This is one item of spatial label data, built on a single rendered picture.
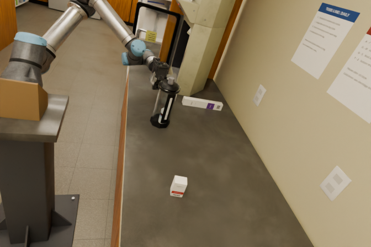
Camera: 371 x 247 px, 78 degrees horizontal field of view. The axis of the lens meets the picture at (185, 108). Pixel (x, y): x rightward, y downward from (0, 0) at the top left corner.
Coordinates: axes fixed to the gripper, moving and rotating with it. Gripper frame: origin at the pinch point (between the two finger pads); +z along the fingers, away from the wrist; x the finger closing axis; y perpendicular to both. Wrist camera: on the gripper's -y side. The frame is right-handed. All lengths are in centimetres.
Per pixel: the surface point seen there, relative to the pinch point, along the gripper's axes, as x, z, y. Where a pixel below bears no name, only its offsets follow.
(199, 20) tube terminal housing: 22.9, -25.6, 29.3
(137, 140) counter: -16.0, 16.4, -19.8
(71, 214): -39, -13, -112
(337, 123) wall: 43, 58, 20
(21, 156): -62, 0, -39
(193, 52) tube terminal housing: 25.3, -24.9, 10.6
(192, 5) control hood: 17.1, -27.2, 35.8
